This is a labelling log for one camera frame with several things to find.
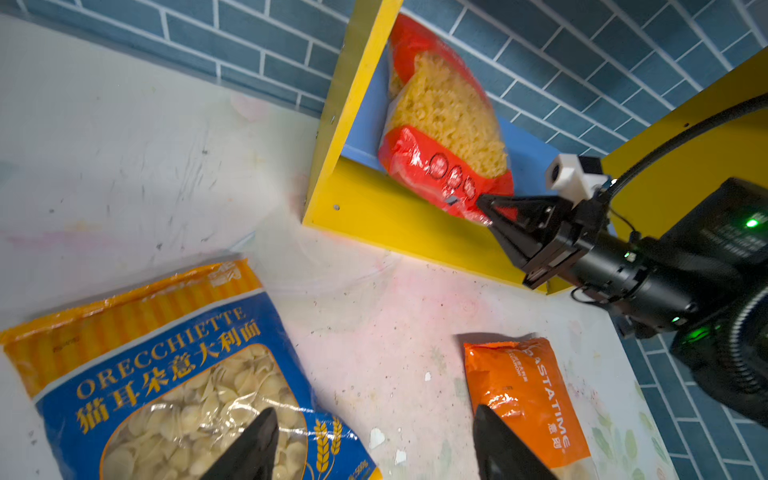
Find blue orecchiette pasta bag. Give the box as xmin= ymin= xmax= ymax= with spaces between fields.
xmin=1 ymin=258 xmax=381 ymax=479

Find red fusilli bag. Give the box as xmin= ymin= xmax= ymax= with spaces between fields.
xmin=378 ymin=14 xmax=514 ymax=225

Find yellow shelf with coloured boards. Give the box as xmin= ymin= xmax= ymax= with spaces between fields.
xmin=303 ymin=1 xmax=767 ymax=283

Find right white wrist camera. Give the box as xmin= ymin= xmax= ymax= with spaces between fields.
xmin=545 ymin=153 xmax=611 ymax=206

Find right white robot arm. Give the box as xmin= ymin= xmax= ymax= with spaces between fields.
xmin=477 ymin=95 xmax=767 ymax=424

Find orange Pastatime macaroni bag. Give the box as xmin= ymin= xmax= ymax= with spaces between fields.
xmin=463 ymin=338 xmax=597 ymax=479

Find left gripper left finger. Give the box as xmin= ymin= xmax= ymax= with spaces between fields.
xmin=201 ymin=407 xmax=279 ymax=480

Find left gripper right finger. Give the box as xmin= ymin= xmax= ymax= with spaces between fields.
xmin=473 ymin=405 xmax=557 ymax=480

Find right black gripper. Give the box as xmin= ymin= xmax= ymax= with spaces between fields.
xmin=476 ymin=194 xmax=648 ymax=300

